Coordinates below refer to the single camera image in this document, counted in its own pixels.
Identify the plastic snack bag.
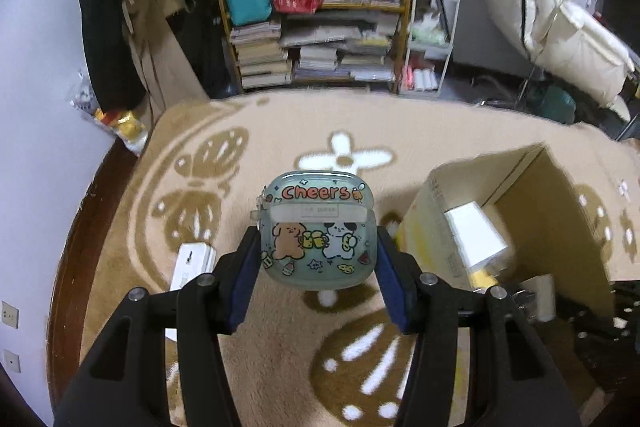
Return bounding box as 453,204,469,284
68,69,149,156

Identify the white rectangular wall device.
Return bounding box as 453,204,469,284
164,241,219,343

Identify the cartoon earbuds case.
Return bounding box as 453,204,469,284
256,170,378,291

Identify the green yellow oval remote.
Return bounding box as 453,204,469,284
469,267,499,293

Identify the black hanging coat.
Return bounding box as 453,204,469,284
79,0,145,113

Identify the small grey square charger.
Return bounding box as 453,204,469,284
521,274,556,323

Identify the wall socket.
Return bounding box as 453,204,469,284
2,349,21,373
1,301,20,329

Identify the wall socket lower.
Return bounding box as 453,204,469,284
2,349,21,373

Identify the cardboard box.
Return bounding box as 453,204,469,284
396,145,639,319

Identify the wall socket upper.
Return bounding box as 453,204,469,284
1,301,20,329

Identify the stack of books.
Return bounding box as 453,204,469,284
230,18,292,90

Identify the large white power adapter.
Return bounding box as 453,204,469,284
445,202,509,272

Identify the white rolling cart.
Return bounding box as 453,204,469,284
398,0,461,98

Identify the cream duvet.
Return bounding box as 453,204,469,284
485,0,634,108

